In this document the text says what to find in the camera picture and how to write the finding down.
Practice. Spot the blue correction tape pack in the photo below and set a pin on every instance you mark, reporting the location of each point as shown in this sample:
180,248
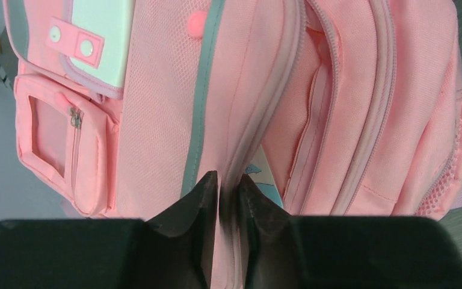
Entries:
259,171

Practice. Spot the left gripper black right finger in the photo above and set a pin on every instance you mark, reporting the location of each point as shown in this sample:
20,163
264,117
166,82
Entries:
280,250

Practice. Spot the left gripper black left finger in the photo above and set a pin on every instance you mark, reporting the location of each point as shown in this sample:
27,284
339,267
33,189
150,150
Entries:
171,250

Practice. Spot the pink student backpack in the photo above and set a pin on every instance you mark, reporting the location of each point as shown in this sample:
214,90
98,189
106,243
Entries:
122,106

